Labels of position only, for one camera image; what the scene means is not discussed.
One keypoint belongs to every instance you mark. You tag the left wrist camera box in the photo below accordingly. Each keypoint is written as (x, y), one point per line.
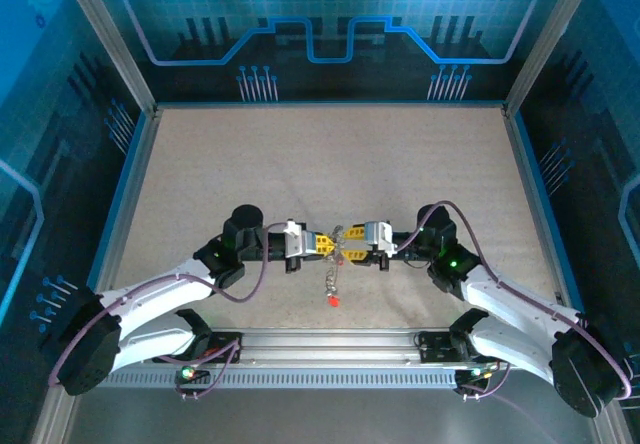
(302, 241)

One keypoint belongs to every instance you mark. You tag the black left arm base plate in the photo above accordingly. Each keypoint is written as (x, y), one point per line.
(225, 340)

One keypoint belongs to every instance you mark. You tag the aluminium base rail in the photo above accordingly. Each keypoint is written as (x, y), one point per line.
(330, 344)

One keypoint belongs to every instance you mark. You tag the black controller bracket with light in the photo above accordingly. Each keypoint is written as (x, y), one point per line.
(472, 377)
(192, 377)

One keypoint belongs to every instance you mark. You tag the metal keyring plate with rings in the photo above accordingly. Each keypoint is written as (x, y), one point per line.
(331, 276)

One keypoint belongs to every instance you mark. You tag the aluminium frame post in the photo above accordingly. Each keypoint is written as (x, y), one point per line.
(111, 39)
(550, 39)

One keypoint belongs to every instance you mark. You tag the aluminium table side rail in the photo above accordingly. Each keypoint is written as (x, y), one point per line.
(537, 214)
(132, 189)

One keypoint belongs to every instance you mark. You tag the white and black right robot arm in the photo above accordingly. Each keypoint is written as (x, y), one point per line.
(520, 304)

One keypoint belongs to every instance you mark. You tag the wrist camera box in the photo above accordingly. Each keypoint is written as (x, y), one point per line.
(380, 236)
(302, 241)

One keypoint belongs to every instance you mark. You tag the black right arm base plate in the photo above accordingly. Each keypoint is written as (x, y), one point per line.
(435, 350)

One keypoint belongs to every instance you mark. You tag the grey metal shelf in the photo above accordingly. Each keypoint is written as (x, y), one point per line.
(325, 419)

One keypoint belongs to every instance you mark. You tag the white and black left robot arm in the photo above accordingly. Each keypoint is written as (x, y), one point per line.
(150, 289)

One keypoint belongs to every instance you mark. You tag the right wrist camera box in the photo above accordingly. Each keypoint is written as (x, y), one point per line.
(380, 236)

